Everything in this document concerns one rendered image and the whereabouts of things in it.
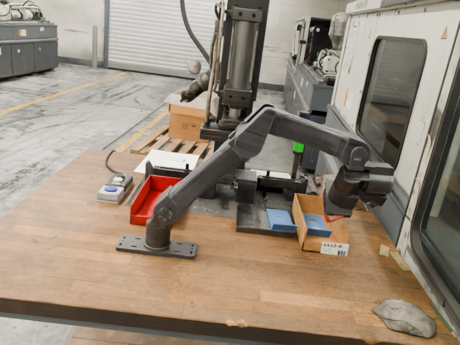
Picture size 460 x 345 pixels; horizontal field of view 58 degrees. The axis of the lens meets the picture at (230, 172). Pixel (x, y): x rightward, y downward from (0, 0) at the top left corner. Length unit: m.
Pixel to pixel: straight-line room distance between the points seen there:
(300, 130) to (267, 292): 0.38
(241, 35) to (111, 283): 0.78
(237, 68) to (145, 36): 9.63
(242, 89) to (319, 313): 0.70
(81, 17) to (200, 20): 2.95
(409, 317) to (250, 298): 0.34
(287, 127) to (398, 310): 0.47
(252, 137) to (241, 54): 0.43
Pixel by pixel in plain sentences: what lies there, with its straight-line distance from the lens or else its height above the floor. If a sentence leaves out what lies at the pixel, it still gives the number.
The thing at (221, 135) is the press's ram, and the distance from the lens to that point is 1.33.
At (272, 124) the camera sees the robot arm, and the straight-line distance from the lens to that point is 0.94.
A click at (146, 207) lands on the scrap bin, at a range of 1.31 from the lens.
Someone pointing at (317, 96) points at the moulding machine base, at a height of 0.85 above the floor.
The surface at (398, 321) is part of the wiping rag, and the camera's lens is 1.01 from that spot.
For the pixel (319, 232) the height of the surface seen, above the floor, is 0.92.
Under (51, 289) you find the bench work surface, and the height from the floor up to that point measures 0.90.
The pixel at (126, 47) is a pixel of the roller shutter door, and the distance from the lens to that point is 11.05.
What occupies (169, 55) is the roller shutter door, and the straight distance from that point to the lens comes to 10.77.
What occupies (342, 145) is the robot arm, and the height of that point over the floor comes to 1.24.
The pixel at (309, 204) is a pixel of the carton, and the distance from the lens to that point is 1.39.
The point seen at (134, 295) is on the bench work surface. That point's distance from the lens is 0.95.
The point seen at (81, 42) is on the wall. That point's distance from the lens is 11.53.
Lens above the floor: 1.47
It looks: 20 degrees down
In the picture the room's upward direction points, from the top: 7 degrees clockwise
